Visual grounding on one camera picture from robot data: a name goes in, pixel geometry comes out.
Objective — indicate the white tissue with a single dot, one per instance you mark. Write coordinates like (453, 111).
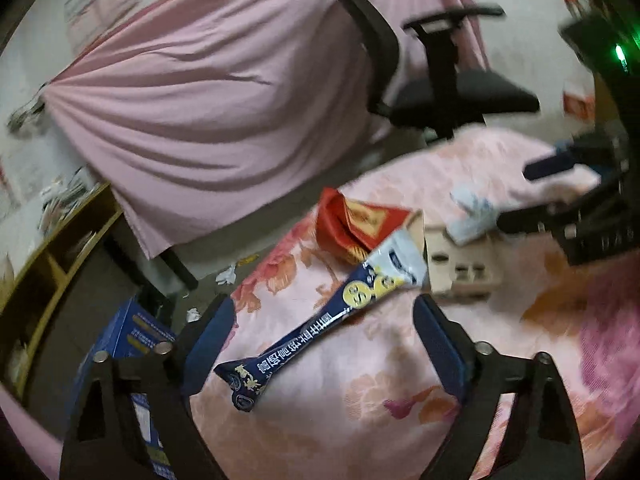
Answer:
(470, 220)

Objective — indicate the dark blue snack wrapper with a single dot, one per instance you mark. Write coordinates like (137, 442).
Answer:
(310, 330)

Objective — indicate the orange wrapper scrap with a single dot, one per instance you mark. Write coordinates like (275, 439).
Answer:
(246, 260)

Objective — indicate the white paper scrap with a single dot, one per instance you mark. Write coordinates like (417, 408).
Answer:
(193, 314)
(226, 275)

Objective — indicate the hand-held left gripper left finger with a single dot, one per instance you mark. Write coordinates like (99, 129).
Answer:
(207, 345)

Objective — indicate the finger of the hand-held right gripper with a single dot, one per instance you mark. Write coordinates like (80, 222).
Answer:
(555, 165)
(525, 220)

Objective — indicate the wooden shelf unit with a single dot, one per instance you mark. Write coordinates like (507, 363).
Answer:
(50, 265)

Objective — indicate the metal wall rack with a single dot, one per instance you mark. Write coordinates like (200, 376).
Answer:
(25, 115)

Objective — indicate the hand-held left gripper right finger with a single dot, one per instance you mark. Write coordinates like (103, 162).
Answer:
(442, 345)

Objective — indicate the blue cardboard box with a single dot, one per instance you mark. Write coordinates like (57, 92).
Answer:
(130, 330)

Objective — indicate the pink floral blanket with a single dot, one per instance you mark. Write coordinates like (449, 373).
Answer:
(375, 410)

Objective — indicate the stack of books and papers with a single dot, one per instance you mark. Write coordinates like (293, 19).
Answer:
(65, 200)

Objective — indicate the red hanging ornament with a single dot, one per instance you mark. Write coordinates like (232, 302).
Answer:
(579, 105)

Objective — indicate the brown cardboard piece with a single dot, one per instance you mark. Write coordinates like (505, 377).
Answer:
(465, 270)

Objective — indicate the black office chair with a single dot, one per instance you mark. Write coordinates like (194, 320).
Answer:
(470, 92)

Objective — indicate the hanging pink sheet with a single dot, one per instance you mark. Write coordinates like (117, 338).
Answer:
(200, 100)

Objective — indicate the red paper packet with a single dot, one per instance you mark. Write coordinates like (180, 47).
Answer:
(350, 220)

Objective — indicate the pink curtain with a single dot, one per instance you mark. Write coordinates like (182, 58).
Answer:
(30, 455)

